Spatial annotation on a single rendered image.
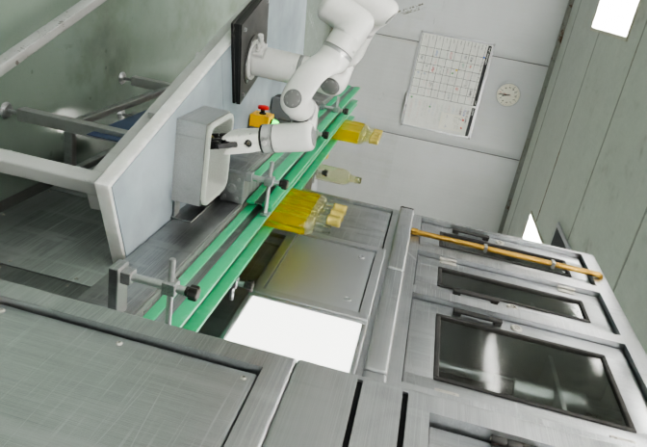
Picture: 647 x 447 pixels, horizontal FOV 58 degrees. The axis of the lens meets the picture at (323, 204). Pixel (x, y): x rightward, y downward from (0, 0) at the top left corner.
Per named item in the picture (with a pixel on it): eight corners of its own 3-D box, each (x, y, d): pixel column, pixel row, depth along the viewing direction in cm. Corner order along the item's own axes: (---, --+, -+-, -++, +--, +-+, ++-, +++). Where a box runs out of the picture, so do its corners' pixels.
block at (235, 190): (218, 200, 170) (241, 205, 169) (221, 170, 166) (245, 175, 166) (222, 197, 173) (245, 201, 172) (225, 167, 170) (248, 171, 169)
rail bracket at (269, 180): (240, 211, 170) (281, 221, 168) (246, 157, 164) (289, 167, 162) (244, 207, 173) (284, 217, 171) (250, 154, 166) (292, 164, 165)
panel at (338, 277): (183, 400, 123) (338, 444, 119) (184, 388, 122) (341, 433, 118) (290, 234, 206) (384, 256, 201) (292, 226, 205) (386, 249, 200)
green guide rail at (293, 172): (245, 202, 174) (271, 208, 173) (245, 199, 173) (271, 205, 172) (344, 98, 334) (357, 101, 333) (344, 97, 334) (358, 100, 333)
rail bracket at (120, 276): (79, 319, 112) (189, 350, 109) (79, 242, 105) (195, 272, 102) (92, 306, 116) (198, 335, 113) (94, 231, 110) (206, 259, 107)
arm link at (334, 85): (295, 65, 174) (347, 77, 173) (306, 44, 183) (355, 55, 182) (293, 92, 181) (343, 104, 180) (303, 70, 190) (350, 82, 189)
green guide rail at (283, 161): (248, 179, 171) (274, 186, 170) (248, 176, 170) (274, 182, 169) (346, 86, 331) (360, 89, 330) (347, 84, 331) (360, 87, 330)
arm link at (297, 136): (312, 88, 145) (320, 99, 154) (271, 91, 148) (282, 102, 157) (311, 147, 143) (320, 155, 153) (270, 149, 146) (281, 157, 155)
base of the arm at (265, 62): (244, 47, 172) (294, 59, 170) (257, 22, 179) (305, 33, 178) (245, 87, 184) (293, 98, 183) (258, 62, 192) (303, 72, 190)
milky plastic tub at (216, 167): (171, 201, 152) (203, 209, 151) (177, 118, 143) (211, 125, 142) (198, 181, 168) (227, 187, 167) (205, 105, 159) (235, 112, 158)
